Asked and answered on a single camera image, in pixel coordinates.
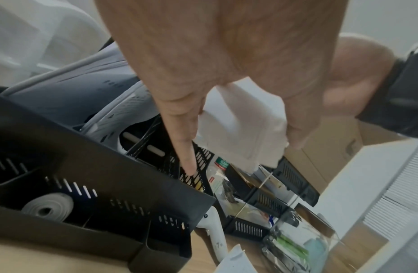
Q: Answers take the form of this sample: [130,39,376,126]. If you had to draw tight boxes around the person's left hand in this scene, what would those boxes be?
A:
[94,0,350,175]

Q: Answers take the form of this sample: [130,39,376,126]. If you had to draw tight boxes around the person's right hand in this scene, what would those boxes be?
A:
[322,36,397,118]

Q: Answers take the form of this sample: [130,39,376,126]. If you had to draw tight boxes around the printed instruction sheets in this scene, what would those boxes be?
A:
[193,77,291,174]

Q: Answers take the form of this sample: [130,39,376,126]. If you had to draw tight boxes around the paper sheets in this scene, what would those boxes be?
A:
[78,80,161,146]

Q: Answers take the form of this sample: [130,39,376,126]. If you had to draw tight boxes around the black mesh file organizer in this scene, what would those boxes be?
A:
[0,85,218,273]

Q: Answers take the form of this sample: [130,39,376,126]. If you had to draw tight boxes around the dense text document stack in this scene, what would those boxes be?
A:
[216,243,254,273]

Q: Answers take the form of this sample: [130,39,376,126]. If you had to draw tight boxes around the large brown cardboard box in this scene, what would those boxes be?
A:
[286,116,412,206]

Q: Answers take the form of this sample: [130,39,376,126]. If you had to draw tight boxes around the white framed frosted door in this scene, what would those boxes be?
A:
[360,141,418,273]

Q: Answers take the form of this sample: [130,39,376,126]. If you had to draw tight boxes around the black tiered tray shelf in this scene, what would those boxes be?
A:
[223,156,321,242]

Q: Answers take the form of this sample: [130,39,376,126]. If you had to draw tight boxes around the glass jar with cork lid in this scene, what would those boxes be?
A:
[261,210,342,273]

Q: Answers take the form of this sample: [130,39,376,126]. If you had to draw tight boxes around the green packet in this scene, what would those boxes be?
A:
[272,234,311,264]

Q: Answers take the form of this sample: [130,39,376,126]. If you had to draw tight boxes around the white game controller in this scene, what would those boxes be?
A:
[198,205,230,264]

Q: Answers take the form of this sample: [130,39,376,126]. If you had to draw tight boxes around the white drawer organizer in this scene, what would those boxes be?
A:
[0,0,112,89]

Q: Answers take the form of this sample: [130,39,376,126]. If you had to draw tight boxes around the white tape roll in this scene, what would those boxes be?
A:
[21,193,75,223]

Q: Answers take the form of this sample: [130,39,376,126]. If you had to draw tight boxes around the wooden table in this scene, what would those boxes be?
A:
[0,228,274,273]

